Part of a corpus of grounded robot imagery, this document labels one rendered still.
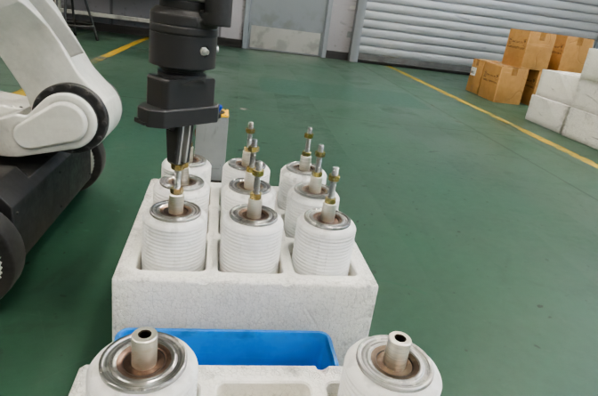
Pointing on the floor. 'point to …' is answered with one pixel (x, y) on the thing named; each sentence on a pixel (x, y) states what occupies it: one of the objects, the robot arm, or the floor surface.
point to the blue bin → (254, 346)
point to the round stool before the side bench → (73, 5)
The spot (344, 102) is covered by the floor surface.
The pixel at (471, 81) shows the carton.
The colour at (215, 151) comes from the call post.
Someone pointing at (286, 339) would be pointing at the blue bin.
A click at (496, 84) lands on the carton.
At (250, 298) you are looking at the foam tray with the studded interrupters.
